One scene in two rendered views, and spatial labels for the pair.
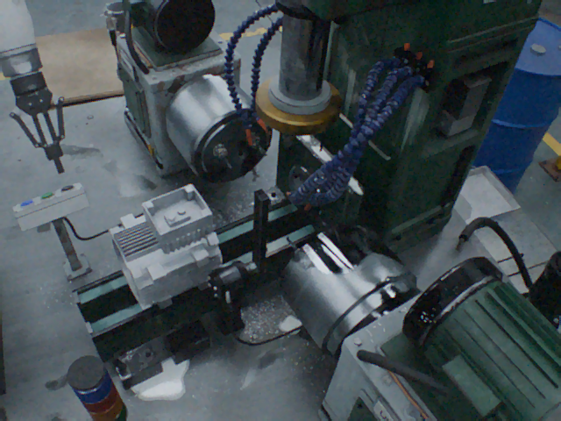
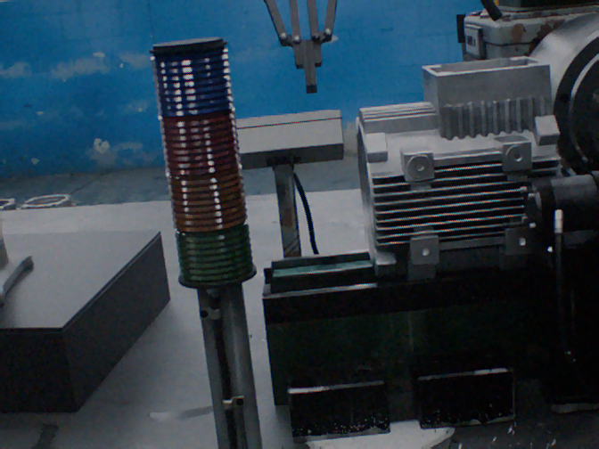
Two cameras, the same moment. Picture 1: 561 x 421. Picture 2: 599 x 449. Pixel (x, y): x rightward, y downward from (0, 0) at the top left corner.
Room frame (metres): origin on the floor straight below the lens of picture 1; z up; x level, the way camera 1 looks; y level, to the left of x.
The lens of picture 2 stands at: (-0.23, -0.20, 1.25)
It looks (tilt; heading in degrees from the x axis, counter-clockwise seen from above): 15 degrees down; 36
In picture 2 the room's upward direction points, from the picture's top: 6 degrees counter-clockwise
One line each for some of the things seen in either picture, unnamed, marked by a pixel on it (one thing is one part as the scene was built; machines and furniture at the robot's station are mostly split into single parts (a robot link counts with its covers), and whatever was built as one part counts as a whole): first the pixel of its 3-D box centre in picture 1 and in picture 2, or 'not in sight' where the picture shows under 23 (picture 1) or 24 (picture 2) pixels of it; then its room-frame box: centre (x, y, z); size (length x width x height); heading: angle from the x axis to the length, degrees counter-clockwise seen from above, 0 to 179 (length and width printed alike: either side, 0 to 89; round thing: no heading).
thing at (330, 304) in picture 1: (357, 299); not in sight; (0.59, -0.18, 1.04); 0.41 x 0.25 x 0.25; 36
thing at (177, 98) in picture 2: (90, 380); (192, 81); (0.30, 0.28, 1.19); 0.06 x 0.06 x 0.04
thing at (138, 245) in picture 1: (166, 252); (453, 183); (0.69, 0.25, 1.01); 0.20 x 0.19 x 0.19; 126
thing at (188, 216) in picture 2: (102, 401); (207, 195); (0.30, 0.28, 1.10); 0.06 x 0.06 x 0.04
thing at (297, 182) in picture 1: (305, 193); not in sight; (0.92, -0.06, 1.02); 0.15 x 0.02 x 0.15; 36
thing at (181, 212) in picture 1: (178, 219); (484, 97); (0.71, 0.22, 1.11); 0.12 x 0.11 x 0.07; 126
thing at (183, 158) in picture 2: (96, 391); (200, 139); (0.30, 0.28, 1.14); 0.06 x 0.06 x 0.04
